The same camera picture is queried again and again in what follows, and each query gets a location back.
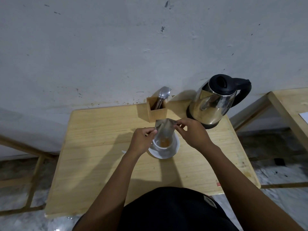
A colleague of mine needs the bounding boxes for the small translucent sachet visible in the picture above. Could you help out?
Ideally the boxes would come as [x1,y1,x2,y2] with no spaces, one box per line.
[155,119,176,139]

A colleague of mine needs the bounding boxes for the person's right forearm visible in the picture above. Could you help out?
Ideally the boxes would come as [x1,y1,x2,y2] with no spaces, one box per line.
[192,143,304,231]

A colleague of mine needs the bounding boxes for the person's black clothing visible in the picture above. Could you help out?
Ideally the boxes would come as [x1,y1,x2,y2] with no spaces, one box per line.
[115,187,241,231]

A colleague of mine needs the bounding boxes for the person's left hand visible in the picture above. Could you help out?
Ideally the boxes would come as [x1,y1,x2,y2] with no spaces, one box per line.
[127,127,158,157]

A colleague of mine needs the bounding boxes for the white cup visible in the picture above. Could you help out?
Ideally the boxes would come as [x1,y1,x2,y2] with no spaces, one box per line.
[152,135,174,154]

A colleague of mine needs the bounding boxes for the white saucer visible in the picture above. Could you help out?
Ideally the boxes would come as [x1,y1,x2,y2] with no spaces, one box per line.
[148,132,180,159]

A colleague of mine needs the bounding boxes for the wooden cutlery holder box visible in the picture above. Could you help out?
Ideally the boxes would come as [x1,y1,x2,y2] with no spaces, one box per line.
[146,96,168,123]

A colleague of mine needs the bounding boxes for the metal spoon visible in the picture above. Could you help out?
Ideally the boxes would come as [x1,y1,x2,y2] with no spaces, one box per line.
[159,88,172,104]
[154,86,169,110]

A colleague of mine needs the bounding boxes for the wooden bench frame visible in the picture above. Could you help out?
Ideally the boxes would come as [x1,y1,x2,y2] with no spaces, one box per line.
[0,134,56,216]

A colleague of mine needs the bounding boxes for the person's right hand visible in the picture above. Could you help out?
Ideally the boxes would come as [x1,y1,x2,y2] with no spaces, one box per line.
[173,118,215,150]

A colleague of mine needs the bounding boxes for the steel electric kettle black handle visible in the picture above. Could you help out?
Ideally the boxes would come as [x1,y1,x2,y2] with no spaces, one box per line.
[186,74,252,130]

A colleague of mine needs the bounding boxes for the wooden side table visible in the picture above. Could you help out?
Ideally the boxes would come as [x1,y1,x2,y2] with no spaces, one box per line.
[234,87,308,190]

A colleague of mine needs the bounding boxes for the person's left forearm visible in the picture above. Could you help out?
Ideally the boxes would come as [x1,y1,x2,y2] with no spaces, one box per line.
[72,149,145,231]

